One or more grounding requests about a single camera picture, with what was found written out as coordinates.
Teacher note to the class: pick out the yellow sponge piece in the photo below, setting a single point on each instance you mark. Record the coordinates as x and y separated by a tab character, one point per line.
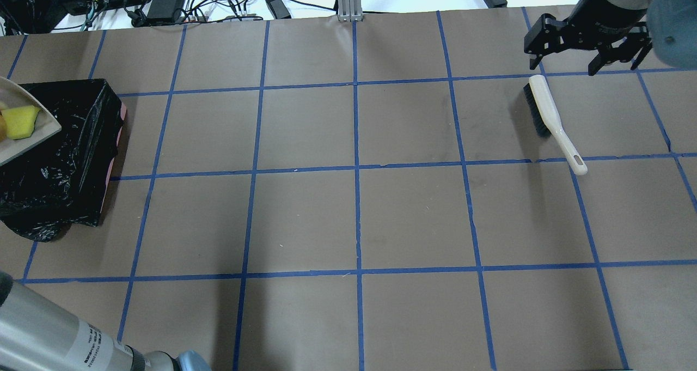
21	121

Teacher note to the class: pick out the beige hand brush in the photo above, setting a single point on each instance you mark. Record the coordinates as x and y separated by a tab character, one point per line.
547	121

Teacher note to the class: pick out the black lined trash bin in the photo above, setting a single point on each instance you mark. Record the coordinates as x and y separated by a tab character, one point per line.
63	181

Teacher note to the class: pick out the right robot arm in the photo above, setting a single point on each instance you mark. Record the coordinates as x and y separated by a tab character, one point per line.
672	27

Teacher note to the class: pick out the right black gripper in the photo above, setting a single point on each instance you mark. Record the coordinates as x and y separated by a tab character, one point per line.
609	10

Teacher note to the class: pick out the beige plastic dustpan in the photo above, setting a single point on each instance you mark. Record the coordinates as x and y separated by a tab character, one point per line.
46	125

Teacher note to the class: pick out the aluminium frame post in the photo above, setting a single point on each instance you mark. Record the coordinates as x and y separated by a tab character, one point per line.
350	11

